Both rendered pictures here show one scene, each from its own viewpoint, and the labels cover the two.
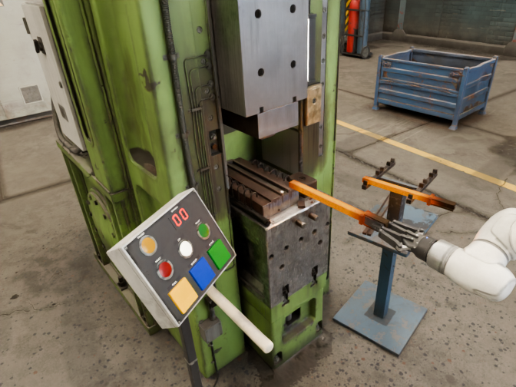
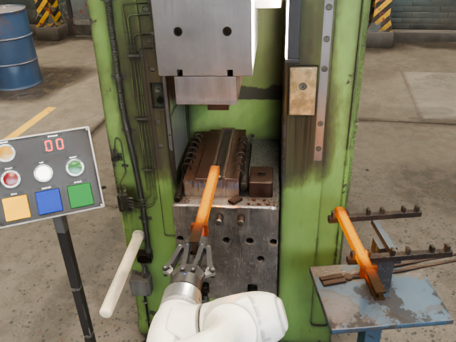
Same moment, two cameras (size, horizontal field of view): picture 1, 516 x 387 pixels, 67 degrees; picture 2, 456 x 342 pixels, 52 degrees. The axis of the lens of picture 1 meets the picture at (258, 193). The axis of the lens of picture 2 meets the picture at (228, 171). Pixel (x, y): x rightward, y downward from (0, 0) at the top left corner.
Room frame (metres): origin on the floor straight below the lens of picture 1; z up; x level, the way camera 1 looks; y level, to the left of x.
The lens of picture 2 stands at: (0.38, -1.13, 1.83)
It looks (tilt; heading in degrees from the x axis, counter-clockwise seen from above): 29 degrees down; 44
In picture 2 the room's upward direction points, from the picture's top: 2 degrees counter-clockwise
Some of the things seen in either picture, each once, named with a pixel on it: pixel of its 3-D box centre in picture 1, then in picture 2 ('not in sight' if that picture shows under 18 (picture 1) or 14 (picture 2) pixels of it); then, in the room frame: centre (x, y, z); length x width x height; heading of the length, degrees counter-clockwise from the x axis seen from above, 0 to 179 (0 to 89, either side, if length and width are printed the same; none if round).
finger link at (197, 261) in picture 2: (401, 232); (197, 260); (0.98, -0.45, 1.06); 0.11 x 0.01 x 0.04; 32
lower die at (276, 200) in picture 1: (250, 184); (217, 159); (1.55, 0.03, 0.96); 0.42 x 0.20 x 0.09; 37
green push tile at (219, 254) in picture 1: (218, 254); (80, 195); (1.00, 0.14, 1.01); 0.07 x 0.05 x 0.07; 152
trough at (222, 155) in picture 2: (254, 176); (223, 150); (1.56, 0.01, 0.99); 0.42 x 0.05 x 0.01; 37
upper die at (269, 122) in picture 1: (244, 107); (213, 70); (1.55, 0.03, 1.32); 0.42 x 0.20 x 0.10; 37
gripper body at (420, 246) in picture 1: (418, 244); (186, 279); (0.92, -0.48, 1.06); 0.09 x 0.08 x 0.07; 37
